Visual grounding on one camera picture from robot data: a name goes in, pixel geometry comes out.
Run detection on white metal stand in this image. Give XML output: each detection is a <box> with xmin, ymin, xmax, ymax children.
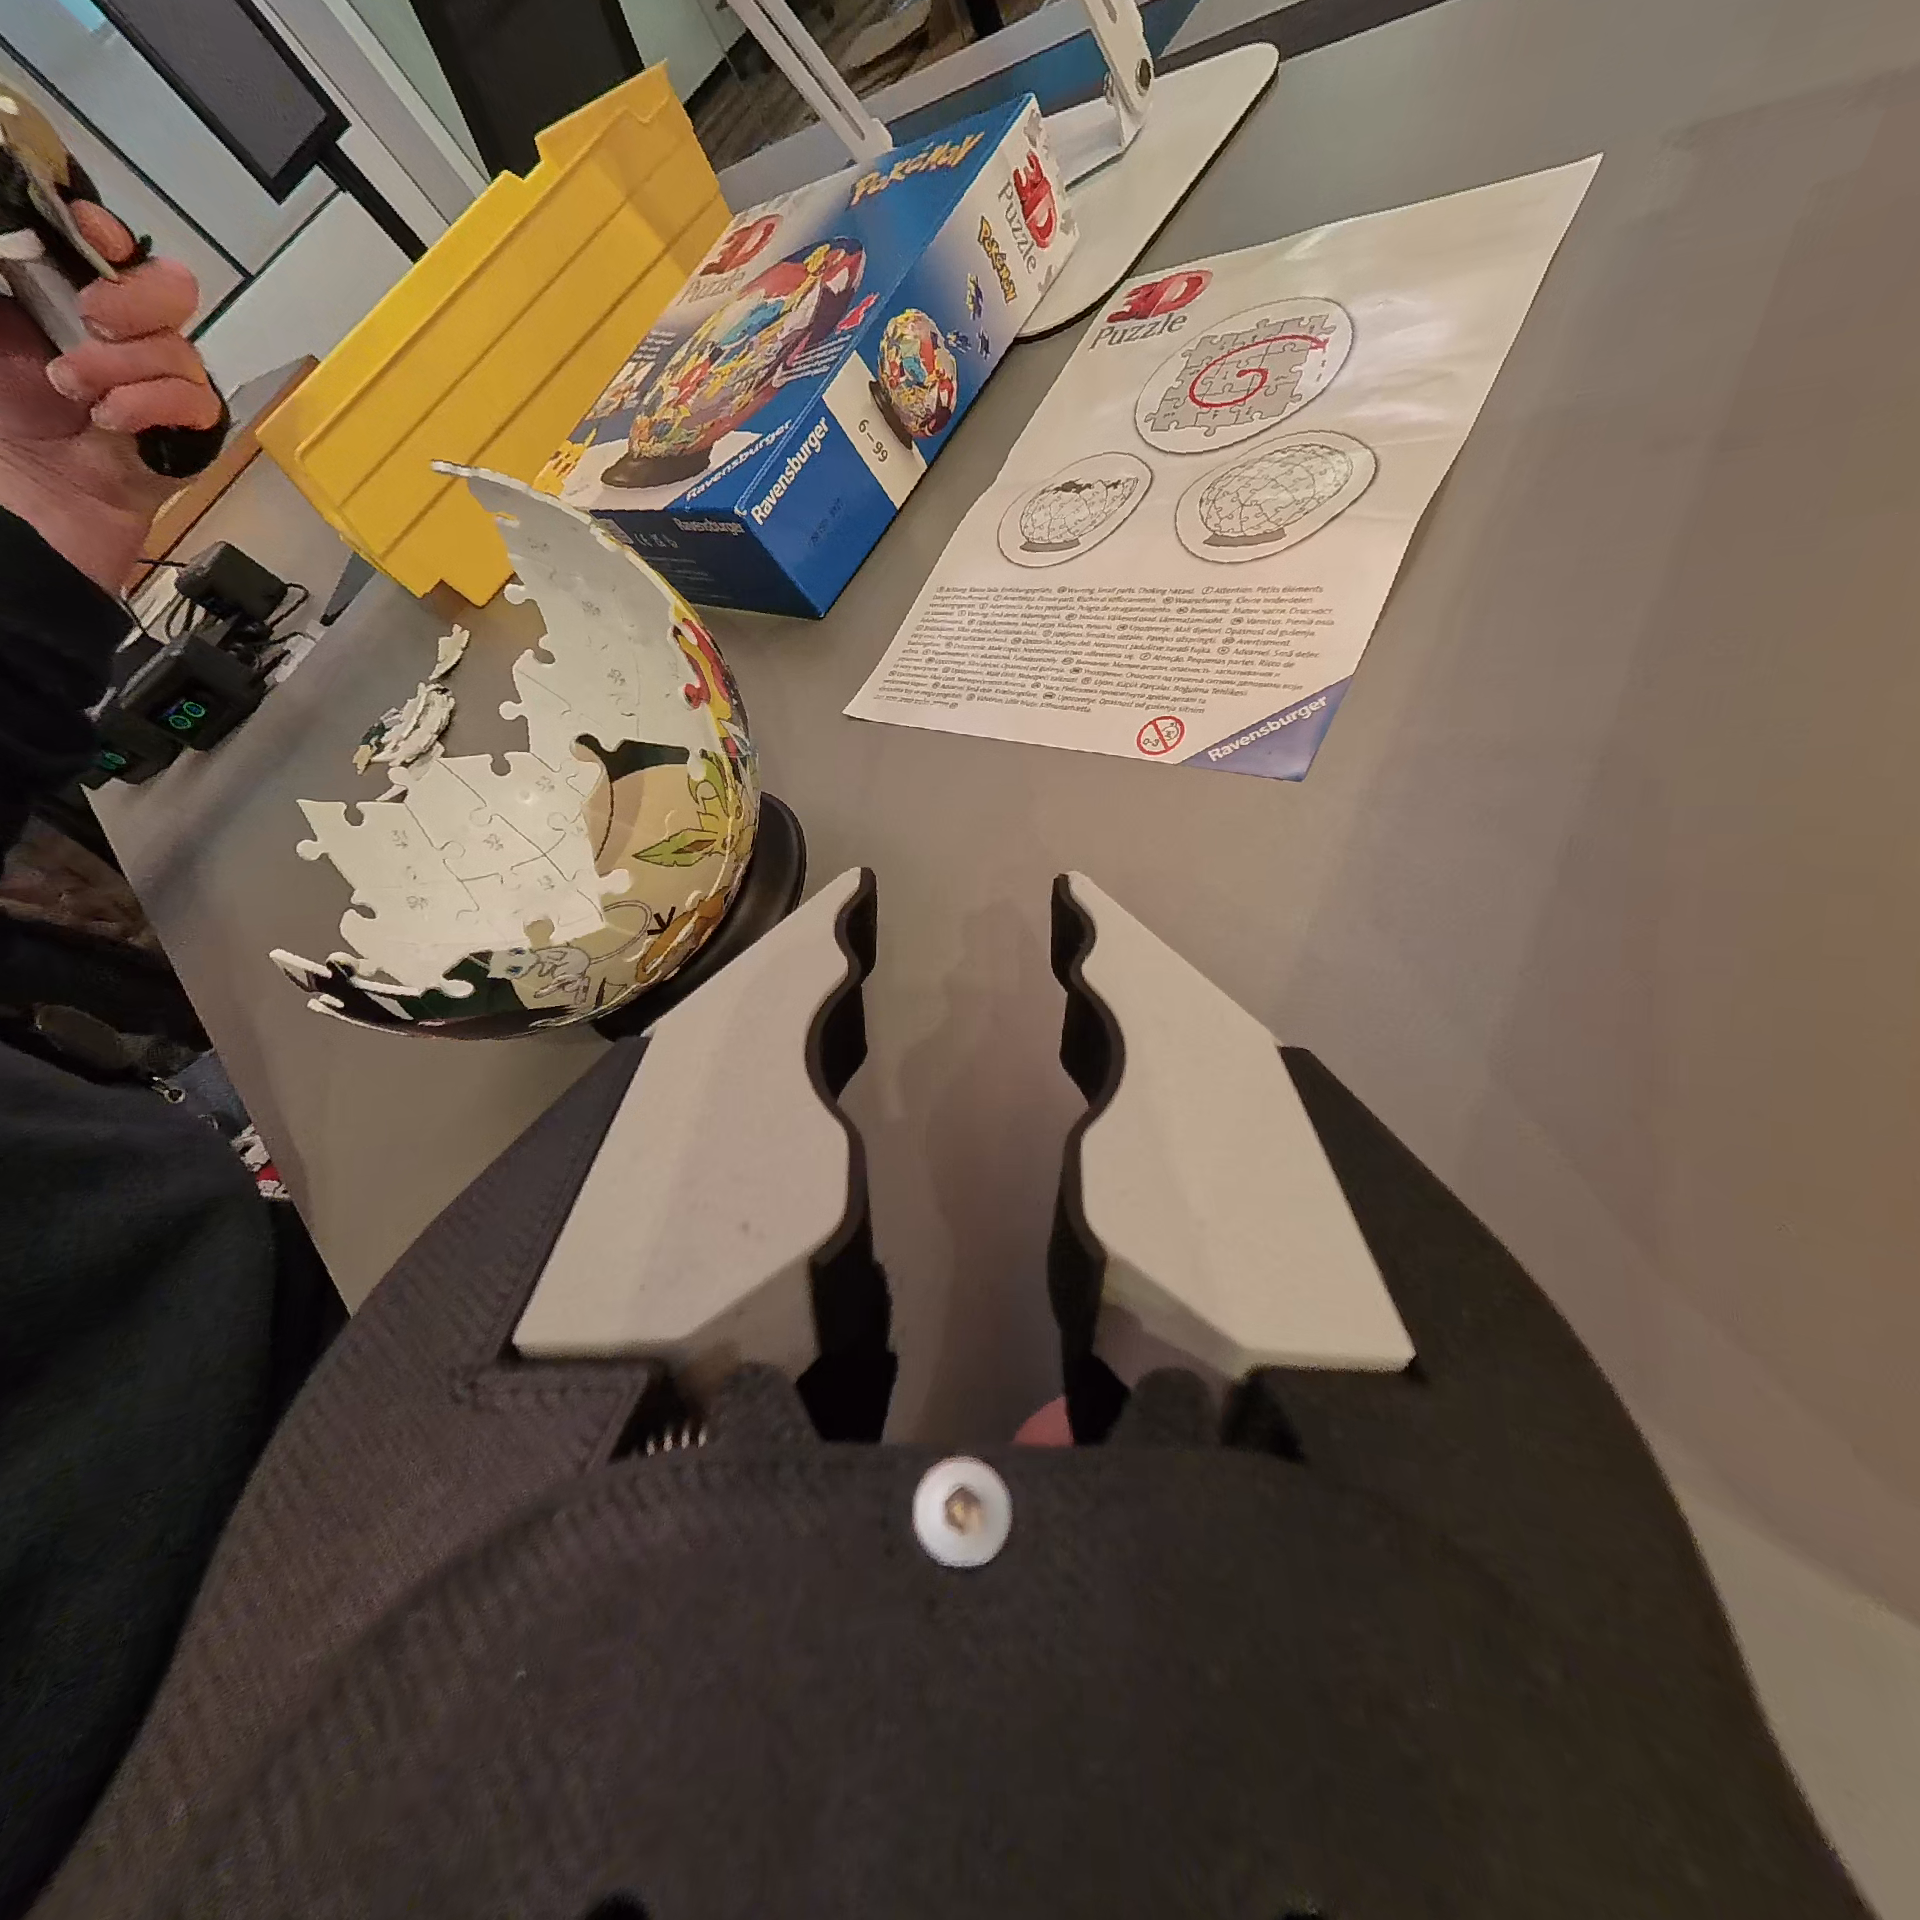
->
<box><xmin>718</xmin><ymin>0</ymin><xmax>1280</xmax><ymax>343</ymax></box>

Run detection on blue puzzle box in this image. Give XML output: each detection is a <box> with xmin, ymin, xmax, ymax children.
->
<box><xmin>548</xmin><ymin>90</ymin><xmax>1081</xmax><ymax>621</ymax></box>

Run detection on person's left forearm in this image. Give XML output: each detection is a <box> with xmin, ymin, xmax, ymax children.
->
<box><xmin>0</xmin><ymin>504</ymin><xmax>134</xmax><ymax>789</ymax></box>

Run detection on black screen on stand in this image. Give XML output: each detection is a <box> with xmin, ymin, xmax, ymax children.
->
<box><xmin>90</xmin><ymin>0</ymin><xmax>436</xmax><ymax>263</ymax></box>

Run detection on white instruction sheet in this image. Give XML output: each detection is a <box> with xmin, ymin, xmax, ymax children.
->
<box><xmin>841</xmin><ymin>155</ymin><xmax>1603</xmax><ymax>779</ymax></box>

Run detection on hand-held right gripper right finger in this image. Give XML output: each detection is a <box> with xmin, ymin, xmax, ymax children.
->
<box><xmin>1049</xmin><ymin>871</ymin><xmax>1416</xmax><ymax>1448</ymax></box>

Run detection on yellow plastic bin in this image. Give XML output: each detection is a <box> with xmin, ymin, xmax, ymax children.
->
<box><xmin>254</xmin><ymin>59</ymin><xmax>732</xmax><ymax>610</ymax></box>

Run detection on person's left hand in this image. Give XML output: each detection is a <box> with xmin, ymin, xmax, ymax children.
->
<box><xmin>0</xmin><ymin>197</ymin><xmax>211</xmax><ymax>523</ymax></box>

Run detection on person's torso in dark sweater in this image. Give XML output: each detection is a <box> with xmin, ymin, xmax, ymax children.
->
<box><xmin>0</xmin><ymin>1042</ymin><xmax>352</xmax><ymax>1920</ymax></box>

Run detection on black box with green display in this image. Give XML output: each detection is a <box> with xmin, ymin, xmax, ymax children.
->
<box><xmin>88</xmin><ymin>630</ymin><xmax>251</xmax><ymax>784</ymax></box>

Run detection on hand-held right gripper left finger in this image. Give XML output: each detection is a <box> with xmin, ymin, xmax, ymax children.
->
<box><xmin>512</xmin><ymin>868</ymin><xmax>904</xmax><ymax>1448</ymax></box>

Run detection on black round ball stand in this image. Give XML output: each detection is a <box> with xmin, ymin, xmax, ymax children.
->
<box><xmin>592</xmin><ymin>794</ymin><xmax>814</xmax><ymax>1042</ymax></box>

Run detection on colourful half-built puzzle ball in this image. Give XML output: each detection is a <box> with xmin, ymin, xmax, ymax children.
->
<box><xmin>269</xmin><ymin>457</ymin><xmax>767</xmax><ymax>1037</ymax></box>

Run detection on black printed jigsaw piece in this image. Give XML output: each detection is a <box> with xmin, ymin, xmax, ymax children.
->
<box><xmin>352</xmin><ymin>684</ymin><xmax>454</xmax><ymax>772</ymax></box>

